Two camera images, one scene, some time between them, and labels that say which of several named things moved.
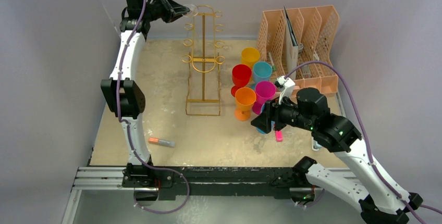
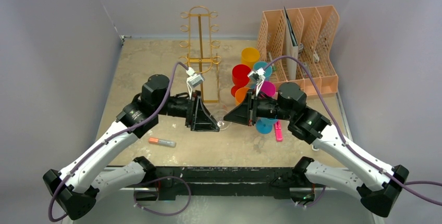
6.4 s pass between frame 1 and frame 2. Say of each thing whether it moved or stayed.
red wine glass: stayed
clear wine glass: moved
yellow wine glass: stayed
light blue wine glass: stayed
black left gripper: moved
